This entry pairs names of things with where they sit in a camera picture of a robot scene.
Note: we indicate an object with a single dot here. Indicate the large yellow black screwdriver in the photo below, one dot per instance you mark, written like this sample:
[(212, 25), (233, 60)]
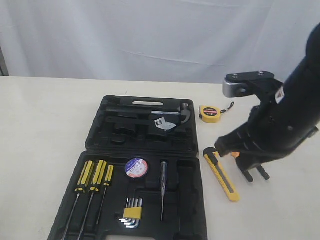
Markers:
[(81, 187)]

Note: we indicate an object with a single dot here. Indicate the yellow utility knife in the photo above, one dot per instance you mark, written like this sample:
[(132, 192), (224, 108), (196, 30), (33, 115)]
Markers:
[(211, 156)]

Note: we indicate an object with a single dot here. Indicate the PVC insulating tape roll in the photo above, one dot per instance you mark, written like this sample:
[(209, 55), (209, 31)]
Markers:
[(136, 168)]

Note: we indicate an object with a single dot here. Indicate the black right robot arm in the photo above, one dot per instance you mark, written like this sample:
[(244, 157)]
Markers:
[(306, 76)]

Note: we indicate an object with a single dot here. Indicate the hex key set yellow holder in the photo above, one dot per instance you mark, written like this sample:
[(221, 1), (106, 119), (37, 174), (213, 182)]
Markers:
[(132, 214)]

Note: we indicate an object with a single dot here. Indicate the silver black wrist camera mount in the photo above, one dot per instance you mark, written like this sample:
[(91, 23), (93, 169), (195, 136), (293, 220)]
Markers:
[(258, 83)]

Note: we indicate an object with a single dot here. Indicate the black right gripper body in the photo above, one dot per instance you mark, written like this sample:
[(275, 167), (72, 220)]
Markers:
[(268, 130)]

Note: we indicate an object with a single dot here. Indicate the yellow tape measure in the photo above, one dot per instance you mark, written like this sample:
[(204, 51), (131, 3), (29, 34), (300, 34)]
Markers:
[(211, 114)]

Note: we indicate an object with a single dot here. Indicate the middle yellow black screwdriver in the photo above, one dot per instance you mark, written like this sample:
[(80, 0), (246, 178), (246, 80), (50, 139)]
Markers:
[(94, 187)]

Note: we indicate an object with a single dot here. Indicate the orange black pliers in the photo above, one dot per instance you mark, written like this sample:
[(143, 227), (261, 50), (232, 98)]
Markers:
[(247, 174)]

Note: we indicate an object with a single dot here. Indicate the silver adjustable wrench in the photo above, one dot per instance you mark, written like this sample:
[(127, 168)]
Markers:
[(160, 123)]

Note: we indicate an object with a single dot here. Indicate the claw hammer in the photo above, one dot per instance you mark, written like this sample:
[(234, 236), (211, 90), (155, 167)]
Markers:
[(183, 111)]

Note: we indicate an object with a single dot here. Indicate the small yellow black screwdriver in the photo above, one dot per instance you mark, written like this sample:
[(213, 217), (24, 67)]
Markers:
[(106, 183)]

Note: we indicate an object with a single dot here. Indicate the black plastic tool case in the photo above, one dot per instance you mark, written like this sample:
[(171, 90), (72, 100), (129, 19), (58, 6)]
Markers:
[(184, 208)]

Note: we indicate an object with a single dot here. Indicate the clear voltage tester screwdriver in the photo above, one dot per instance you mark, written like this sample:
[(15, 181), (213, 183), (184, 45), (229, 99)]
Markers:
[(163, 184)]

